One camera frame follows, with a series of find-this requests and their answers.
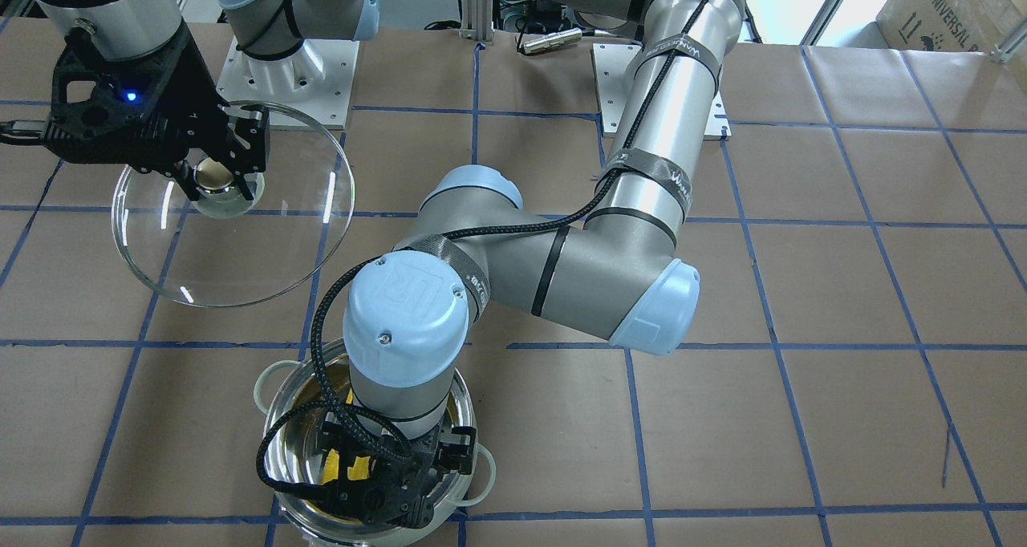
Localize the pale green cooking pot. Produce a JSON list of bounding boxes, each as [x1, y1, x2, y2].
[[256, 340, 497, 546]]

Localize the yellow corn cob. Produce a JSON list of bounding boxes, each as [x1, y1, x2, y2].
[[320, 450, 373, 484]]

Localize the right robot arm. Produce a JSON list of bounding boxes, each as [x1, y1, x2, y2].
[[2, 0, 380, 216]]

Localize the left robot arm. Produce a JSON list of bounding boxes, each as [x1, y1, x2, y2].
[[256, 0, 747, 545]]

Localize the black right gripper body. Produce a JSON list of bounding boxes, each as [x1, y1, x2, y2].
[[41, 25, 269, 177]]

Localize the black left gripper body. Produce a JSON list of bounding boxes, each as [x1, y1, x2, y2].
[[319, 420, 477, 529]]

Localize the aluminium frame post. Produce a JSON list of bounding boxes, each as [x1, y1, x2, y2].
[[458, 0, 498, 46]]

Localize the cardboard box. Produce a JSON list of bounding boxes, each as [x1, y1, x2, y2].
[[876, 0, 1026, 51]]

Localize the glass pot lid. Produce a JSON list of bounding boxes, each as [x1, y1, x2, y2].
[[111, 103, 355, 307]]

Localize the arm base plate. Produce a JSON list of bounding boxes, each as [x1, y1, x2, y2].
[[593, 42, 733, 141], [217, 39, 362, 130]]

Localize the silver metal cylinder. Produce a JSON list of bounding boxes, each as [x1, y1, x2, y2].
[[517, 27, 584, 56]]

